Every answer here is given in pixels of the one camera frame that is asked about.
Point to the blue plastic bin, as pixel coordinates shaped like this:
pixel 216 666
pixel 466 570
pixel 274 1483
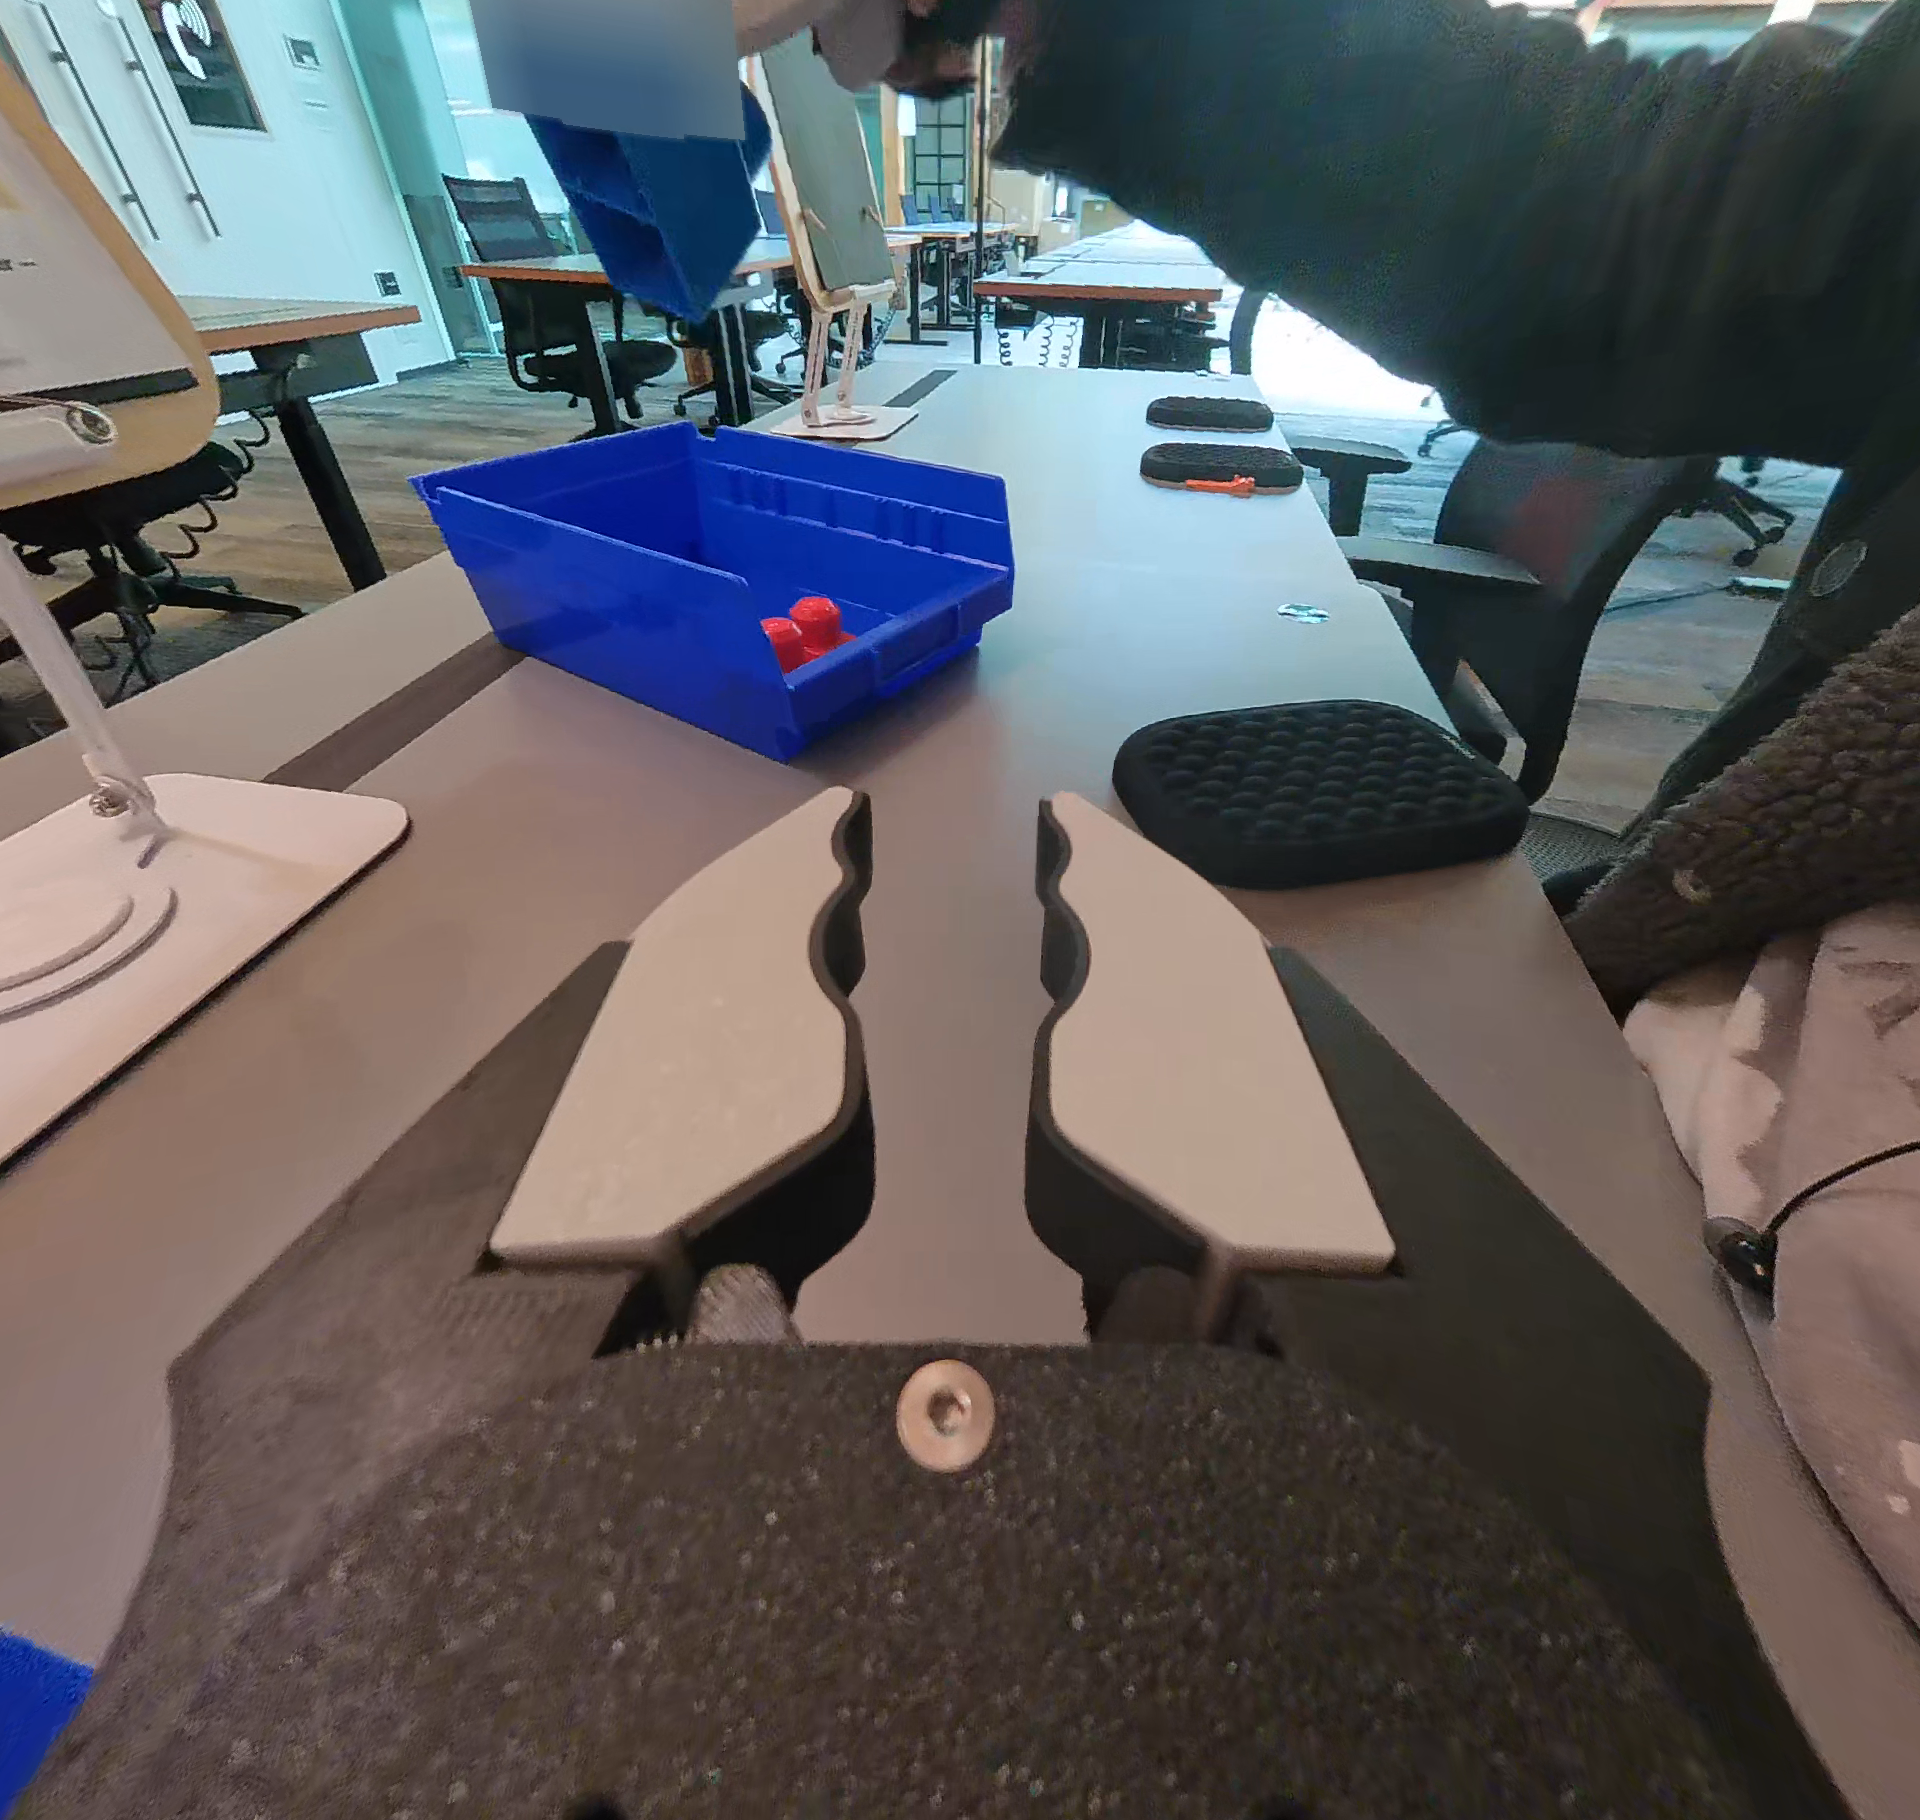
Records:
pixel 676 215
pixel 600 590

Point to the black textured pad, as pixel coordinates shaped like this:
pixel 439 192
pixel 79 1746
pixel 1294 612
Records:
pixel 1321 793
pixel 1208 416
pixel 1223 466

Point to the small orange tool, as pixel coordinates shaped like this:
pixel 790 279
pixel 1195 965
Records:
pixel 1219 485

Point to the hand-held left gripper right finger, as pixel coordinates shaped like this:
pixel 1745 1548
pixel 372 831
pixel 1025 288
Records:
pixel 1200 1084

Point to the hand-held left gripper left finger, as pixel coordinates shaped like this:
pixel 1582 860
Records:
pixel 704 1069

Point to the white display stand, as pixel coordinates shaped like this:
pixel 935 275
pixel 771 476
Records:
pixel 254 845

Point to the blue fuzzy cloth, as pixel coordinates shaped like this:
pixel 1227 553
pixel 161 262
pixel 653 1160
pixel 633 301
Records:
pixel 37 1701

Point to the phone icon wall sign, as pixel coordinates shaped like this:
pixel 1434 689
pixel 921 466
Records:
pixel 186 37

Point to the red mega block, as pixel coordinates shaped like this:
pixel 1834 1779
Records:
pixel 821 622
pixel 779 647

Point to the black mesh office chair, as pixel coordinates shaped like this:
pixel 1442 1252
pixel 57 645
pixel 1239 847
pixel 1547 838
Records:
pixel 1560 546

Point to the black fleece jacket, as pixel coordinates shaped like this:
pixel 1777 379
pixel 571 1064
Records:
pixel 1769 800

